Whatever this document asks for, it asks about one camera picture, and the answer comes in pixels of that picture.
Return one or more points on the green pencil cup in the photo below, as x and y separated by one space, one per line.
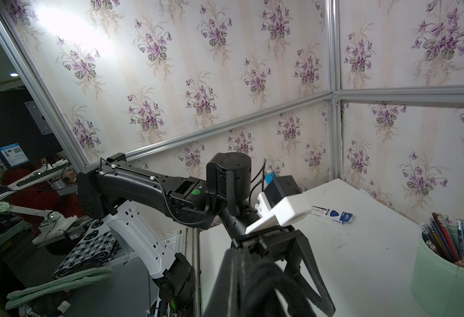
437 285

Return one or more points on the bundle of coloured pencils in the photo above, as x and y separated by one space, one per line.
444 238

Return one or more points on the black fabric shoulder bag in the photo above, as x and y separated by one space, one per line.
246 286

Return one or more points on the green folded towel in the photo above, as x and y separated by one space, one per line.
66 283

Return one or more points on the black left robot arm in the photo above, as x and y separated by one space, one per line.
229 192

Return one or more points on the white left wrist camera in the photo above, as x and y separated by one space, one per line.
280 203

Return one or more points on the white blue refill box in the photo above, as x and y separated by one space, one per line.
331 215

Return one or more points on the checkered cloth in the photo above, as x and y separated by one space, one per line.
96 248

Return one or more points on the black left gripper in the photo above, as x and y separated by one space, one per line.
279 243

